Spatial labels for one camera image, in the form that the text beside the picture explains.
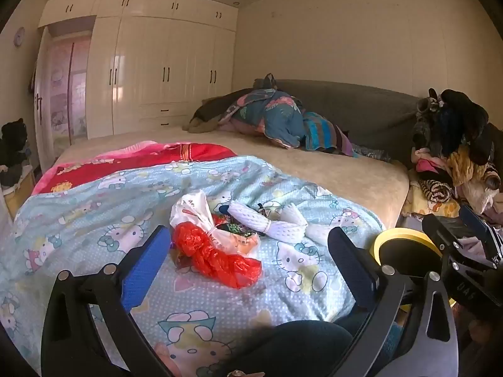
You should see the pink printed sliding door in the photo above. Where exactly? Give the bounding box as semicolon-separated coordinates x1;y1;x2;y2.
33;33;93;173

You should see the tiger striped cloth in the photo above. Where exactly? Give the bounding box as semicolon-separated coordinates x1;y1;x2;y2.
417;178;453;205

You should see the red plastic bag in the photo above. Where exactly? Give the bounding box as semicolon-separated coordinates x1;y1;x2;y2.
173;222;263;290

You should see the yellow knit garment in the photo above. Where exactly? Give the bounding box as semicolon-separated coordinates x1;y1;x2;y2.
447;145;489;190

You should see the black fuzzy garment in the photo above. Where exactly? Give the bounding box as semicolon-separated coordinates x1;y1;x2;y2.
412;87;496;166

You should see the dark brown cloth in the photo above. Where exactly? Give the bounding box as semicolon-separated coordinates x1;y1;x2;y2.
183;88;254;134

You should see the cream wardrobe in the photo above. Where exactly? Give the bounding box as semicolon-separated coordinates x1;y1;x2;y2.
37;0;239;142

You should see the beige bed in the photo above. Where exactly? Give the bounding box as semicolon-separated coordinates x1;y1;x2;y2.
53;126;410;229

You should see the black bin with yellow rim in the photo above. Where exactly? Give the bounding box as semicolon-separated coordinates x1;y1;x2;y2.
371;227;445;279

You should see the black green snack packet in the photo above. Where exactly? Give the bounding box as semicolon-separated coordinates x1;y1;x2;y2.
213;205;254;240

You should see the blue floral quilt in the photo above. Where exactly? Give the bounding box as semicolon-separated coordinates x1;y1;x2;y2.
219;73;308;150

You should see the yellow cartoon blanket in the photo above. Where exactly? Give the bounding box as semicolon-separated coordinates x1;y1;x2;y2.
401;169;461;218

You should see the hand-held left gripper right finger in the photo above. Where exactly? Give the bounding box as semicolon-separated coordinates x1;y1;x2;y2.
327;226;460;377

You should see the grey headboard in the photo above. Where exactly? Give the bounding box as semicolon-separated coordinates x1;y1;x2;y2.
235;79;430;166

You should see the pink garment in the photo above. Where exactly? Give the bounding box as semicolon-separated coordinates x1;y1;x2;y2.
411;147;446;174

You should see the black plush toy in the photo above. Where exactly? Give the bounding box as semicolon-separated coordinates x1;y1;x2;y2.
0;118;30;183

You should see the person's dark trouser leg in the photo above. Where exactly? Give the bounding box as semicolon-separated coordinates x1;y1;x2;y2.
232;319;354;377

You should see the light blue cartoon cat blanket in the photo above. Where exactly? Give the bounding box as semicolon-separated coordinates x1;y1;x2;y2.
0;155;386;377

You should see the white plastic bag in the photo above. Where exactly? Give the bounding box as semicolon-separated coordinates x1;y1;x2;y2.
170;189;261;260

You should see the red blanket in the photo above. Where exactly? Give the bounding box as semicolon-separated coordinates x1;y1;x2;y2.
31;141;239;196

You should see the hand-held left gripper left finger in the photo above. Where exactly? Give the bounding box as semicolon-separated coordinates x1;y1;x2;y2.
41;225;172;377

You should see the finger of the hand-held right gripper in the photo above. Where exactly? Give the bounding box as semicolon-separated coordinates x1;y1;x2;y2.
422;213;493;268
459;203;503;265

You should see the striped blanket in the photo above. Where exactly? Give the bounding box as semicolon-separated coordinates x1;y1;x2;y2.
302;112;361;156

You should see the white fleece cloth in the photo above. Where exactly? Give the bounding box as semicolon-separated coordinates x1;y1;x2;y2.
459;165;503;215

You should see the dark patterned cloth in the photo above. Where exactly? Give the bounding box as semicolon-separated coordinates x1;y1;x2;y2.
351;145;392;162

